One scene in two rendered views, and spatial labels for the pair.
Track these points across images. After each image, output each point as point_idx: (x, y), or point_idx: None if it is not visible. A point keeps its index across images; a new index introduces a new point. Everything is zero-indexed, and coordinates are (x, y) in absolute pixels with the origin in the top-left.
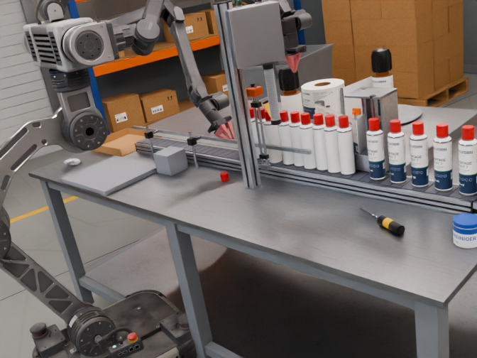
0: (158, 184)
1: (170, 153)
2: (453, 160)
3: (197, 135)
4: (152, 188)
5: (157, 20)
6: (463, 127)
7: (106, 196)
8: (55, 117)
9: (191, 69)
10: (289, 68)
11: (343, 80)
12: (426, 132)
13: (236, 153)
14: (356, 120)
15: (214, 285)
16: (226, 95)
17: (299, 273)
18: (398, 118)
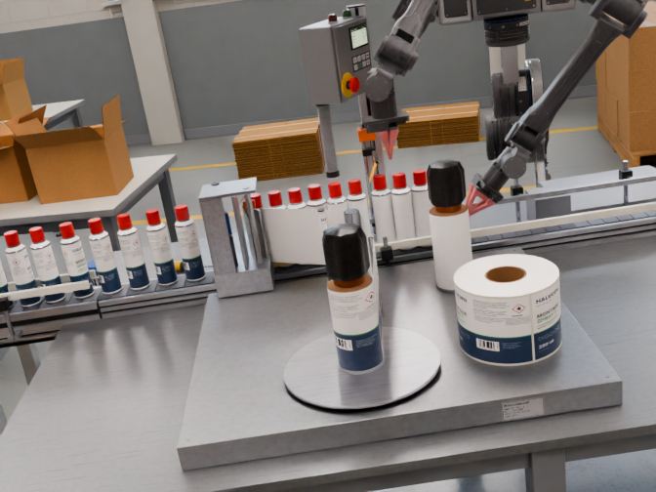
0: (513, 211)
1: (532, 191)
2: (173, 358)
3: (529, 193)
4: (506, 207)
5: (407, 0)
6: (98, 218)
7: (537, 187)
8: (527, 67)
9: (543, 96)
10: (430, 163)
11: (479, 294)
12: (233, 354)
13: (475, 238)
14: (242, 208)
15: None
16: (507, 159)
17: (472, 490)
18: (207, 239)
